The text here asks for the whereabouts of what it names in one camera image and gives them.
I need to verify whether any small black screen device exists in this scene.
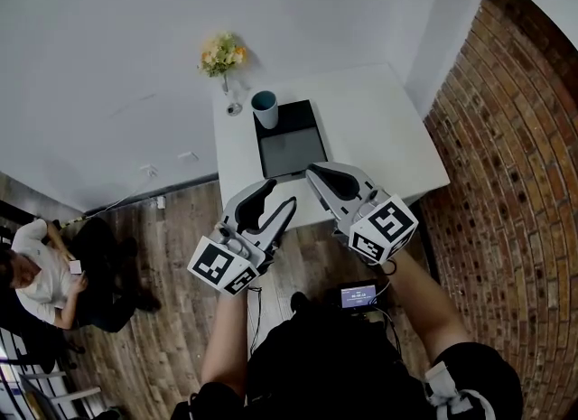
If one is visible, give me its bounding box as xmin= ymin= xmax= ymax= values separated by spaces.
xmin=339 ymin=283 xmax=380 ymax=311

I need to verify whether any person's right forearm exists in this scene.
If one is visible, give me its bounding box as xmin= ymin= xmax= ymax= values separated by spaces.
xmin=387 ymin=248 xmax=473 ymax=363

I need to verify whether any person's black clothing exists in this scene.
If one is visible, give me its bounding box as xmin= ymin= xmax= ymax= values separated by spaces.
xmin=173 ymin=304 xmax=525 ymax=420

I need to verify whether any yellow flower bouquet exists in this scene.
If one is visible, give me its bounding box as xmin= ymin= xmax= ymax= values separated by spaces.
xmin=197 ymin=32 xmax=248 ymax=79

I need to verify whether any person's left forearm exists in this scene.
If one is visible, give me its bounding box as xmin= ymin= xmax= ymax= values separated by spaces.
xmin=200 ymin=289 xmax=249 ymax=387

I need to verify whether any person's black shoe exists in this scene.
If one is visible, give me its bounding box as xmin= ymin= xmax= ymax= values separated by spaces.
xmin=290 ymin=291 xmax=312 ymax=315

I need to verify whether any white arm strap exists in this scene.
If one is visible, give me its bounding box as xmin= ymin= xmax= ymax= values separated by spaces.
xmin=424 ymin=363 xmax=491 ymax=420

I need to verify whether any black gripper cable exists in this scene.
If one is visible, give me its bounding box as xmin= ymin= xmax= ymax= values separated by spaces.
xmin=365 ymin=259 xmax=403 ymax=365
xmin=246 ymin=285 xmax=266 ymax=356

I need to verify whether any black tray box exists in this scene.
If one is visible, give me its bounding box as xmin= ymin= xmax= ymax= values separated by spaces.
xmin=252 ymin=99 xmax=330 ymax=180

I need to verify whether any clear glass vase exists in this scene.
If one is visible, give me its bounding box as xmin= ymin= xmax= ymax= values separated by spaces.
xmin=220 ymin=73 xmax=244 ymax=117

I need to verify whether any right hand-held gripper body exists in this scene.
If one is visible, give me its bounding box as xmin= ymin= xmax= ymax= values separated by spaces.
xmin=332 ymin=190 xmax=417 ymax=266

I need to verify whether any white table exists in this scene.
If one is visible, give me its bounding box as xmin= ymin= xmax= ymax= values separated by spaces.
xmin=211 ymin=62 xmax=452 ymax=232

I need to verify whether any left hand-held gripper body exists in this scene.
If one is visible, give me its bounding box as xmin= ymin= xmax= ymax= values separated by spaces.
xmin=187 ymin=221 xmax=276 ymax=296

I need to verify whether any white cup with teal inside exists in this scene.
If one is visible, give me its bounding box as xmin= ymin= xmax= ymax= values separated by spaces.
xmin=250 ymin=89 xmax=279 ymax=130

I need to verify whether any white wall cable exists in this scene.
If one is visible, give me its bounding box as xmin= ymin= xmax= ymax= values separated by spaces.
xmin=85 ymin=176 xmax=150 ymax=219

